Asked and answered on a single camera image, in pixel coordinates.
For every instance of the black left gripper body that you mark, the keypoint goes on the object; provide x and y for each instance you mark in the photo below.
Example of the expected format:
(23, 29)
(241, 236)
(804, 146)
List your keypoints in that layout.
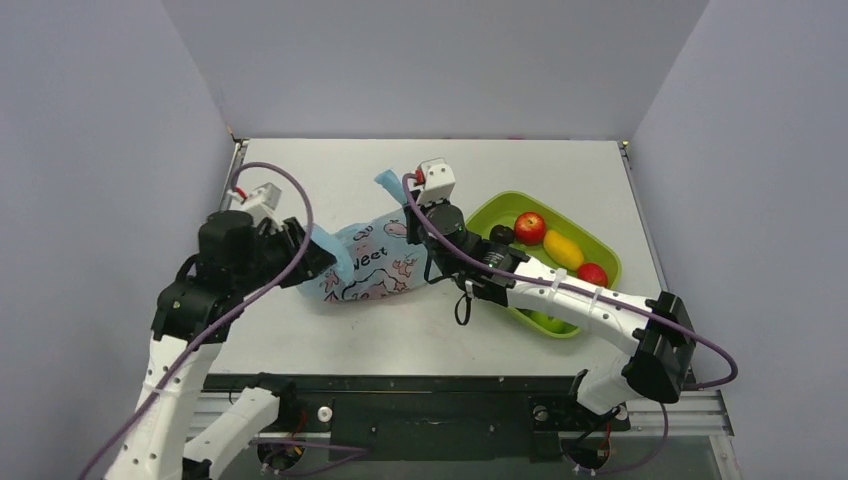
(277, 249)

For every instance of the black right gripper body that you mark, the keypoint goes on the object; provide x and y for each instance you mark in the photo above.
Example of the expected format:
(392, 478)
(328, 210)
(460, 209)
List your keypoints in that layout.
(428, 237)

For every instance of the blue printed plastic bag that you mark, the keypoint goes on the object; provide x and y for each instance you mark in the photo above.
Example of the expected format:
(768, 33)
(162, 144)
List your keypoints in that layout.
(373, 261)

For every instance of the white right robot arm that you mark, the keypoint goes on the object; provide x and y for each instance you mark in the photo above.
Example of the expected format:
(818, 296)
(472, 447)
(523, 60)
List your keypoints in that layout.
(652, 336)

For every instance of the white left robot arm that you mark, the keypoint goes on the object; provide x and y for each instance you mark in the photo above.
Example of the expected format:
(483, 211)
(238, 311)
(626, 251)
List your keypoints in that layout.
(191, 323)

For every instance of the dark purple fake plum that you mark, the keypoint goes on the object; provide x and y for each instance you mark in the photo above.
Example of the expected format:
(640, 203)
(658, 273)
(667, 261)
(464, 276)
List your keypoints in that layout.
(502, 234)

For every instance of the yellow fake mango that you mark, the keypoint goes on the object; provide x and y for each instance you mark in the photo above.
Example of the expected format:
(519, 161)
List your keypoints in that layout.
(563, 251)

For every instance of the small red fake apple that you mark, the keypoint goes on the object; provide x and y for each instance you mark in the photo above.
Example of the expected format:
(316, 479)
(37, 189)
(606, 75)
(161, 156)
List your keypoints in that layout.
(594, 274)

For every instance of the green plastic tray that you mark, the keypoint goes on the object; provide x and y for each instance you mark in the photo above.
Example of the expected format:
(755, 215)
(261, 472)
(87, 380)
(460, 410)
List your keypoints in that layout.
(506, 206)

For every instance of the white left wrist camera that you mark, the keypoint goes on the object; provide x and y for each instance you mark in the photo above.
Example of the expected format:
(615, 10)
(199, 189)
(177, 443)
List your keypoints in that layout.
(260, 203)

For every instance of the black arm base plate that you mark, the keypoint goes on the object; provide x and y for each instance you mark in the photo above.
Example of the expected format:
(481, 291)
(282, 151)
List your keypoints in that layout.
(433, 418)

